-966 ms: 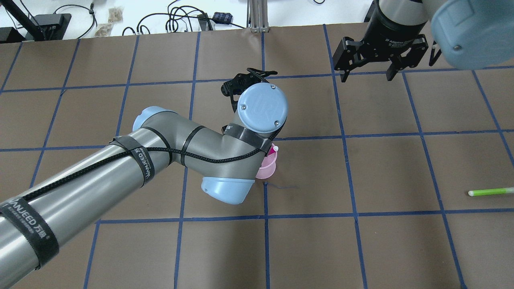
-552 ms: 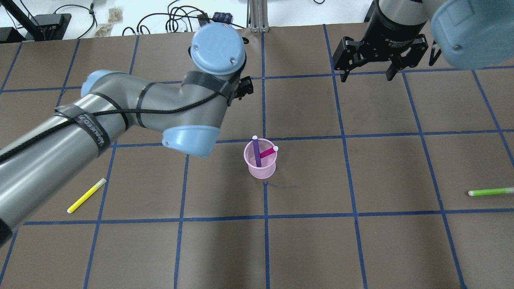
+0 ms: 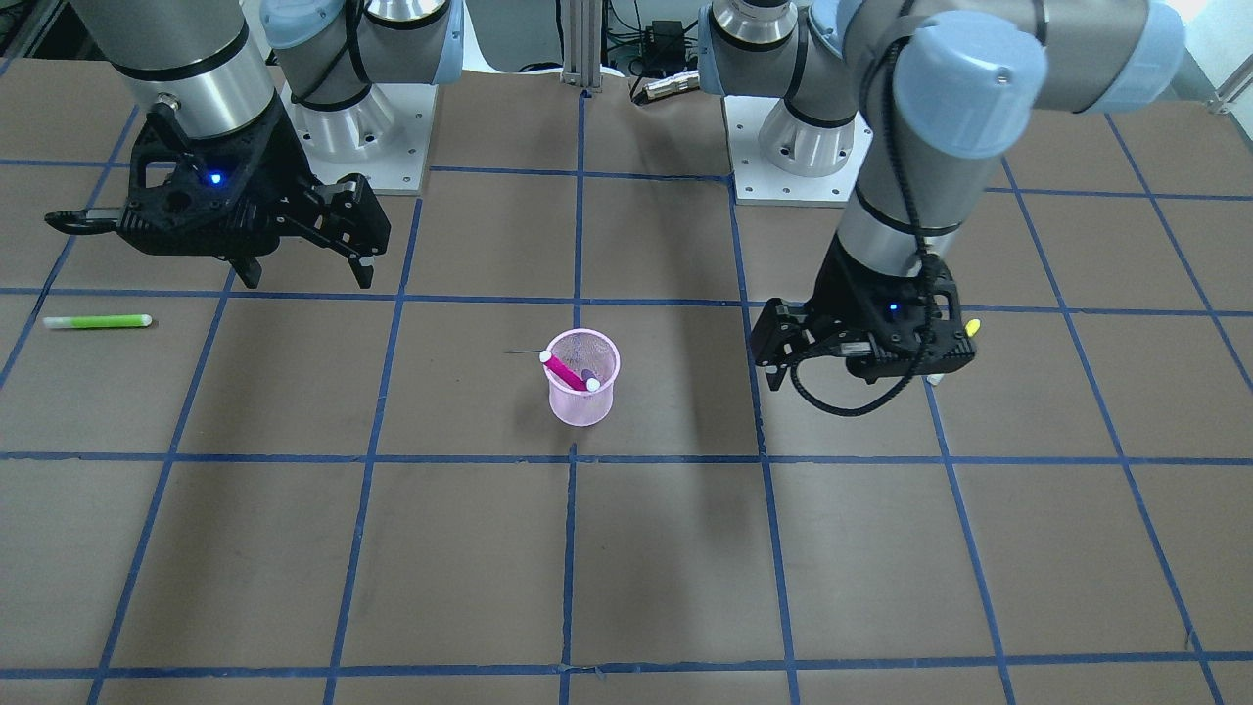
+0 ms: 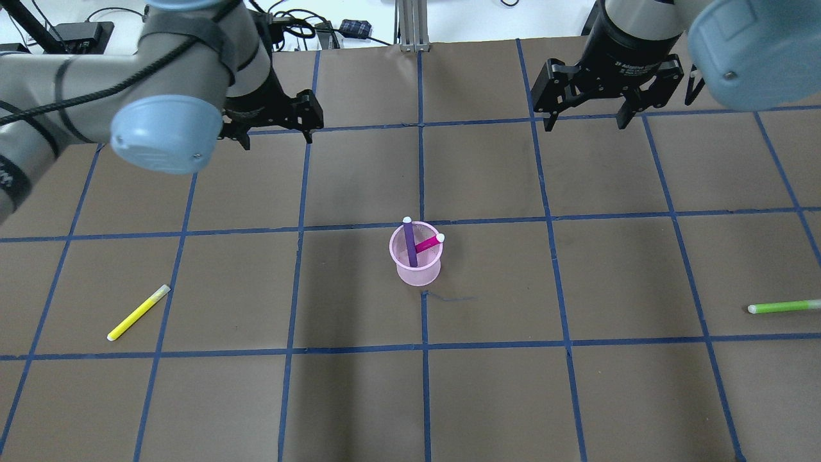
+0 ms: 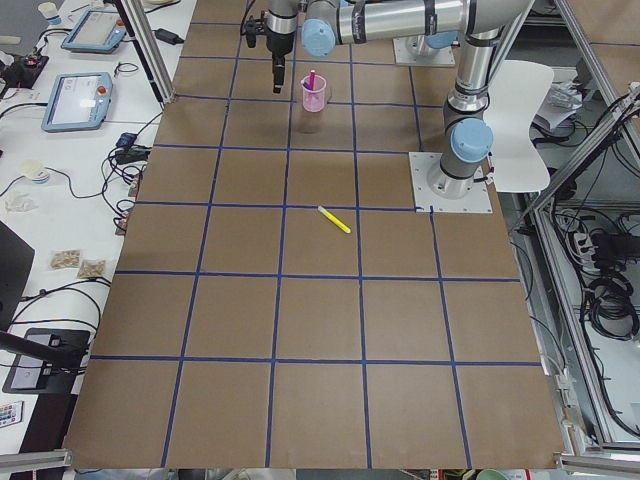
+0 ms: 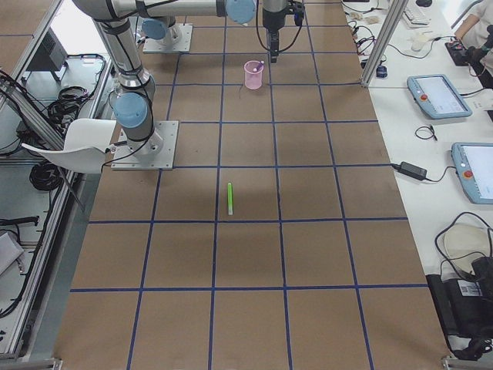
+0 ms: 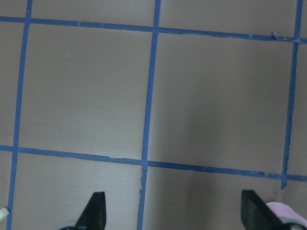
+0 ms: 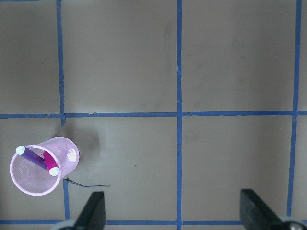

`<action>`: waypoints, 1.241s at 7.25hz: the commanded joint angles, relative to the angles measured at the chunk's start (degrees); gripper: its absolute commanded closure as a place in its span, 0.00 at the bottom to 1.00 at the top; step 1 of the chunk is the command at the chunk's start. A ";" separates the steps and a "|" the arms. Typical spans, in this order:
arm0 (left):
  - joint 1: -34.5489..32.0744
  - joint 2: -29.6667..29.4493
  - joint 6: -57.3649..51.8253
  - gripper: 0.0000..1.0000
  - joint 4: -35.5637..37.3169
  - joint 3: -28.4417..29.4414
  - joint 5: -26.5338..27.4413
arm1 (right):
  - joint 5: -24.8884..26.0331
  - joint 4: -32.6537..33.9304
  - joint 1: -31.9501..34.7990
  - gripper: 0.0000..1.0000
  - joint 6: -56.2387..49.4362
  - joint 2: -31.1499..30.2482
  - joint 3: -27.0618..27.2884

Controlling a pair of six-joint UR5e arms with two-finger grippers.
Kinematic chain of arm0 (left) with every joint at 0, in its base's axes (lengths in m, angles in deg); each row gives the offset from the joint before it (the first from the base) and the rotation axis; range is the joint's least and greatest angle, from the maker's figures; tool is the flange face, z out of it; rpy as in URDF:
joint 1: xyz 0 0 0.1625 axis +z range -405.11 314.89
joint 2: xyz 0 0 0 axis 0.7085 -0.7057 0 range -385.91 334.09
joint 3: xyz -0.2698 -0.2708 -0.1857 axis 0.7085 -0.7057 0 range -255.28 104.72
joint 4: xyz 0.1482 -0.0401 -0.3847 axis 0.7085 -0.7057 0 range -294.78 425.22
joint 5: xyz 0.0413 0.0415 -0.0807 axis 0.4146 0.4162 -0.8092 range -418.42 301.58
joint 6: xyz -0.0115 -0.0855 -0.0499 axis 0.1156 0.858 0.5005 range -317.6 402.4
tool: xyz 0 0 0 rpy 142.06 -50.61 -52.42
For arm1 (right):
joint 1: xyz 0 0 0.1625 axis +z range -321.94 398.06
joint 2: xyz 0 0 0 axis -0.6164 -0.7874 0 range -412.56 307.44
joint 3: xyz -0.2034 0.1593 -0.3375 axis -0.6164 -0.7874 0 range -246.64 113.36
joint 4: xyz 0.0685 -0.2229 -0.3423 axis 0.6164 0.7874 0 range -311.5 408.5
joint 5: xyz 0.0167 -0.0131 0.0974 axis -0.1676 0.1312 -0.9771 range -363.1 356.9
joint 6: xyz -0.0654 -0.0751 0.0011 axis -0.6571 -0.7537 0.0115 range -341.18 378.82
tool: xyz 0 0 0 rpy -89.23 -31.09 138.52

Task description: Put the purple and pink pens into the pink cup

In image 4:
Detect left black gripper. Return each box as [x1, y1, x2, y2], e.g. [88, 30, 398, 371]
[217, 65, 325, 150]

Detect pink pen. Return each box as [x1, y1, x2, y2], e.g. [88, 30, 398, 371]
[414, 233, 445, 254]

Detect green highlighter pen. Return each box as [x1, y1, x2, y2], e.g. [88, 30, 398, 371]
[747, 299, 820, 314]

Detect yellow highlighter pen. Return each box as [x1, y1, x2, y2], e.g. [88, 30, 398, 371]
[106, 284, 172, 342]

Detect black cables on desk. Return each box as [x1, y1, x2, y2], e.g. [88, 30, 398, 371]
[257, 0, 392, 52]

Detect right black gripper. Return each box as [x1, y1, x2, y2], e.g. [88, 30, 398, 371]
[530, 13, 684, 132]

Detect purple pen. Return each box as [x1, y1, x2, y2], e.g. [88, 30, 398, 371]
[402, 216, 418, 267]

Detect black power adapter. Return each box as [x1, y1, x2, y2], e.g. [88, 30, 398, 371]
[338, 19, 373, 39]

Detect aluminium frame post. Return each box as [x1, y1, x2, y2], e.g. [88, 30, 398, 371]
[394, 1, 430, 53]

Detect black monitor stand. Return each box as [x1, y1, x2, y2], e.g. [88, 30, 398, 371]
[0, 0, 115, 55]

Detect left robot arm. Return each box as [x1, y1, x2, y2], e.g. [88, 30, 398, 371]
[1, 1, 325, 220]

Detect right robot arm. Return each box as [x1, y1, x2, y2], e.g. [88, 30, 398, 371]
[530, 1, 820, 132]

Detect pink mesh cup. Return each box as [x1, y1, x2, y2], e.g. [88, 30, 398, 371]
[388, 216, 445, 287]

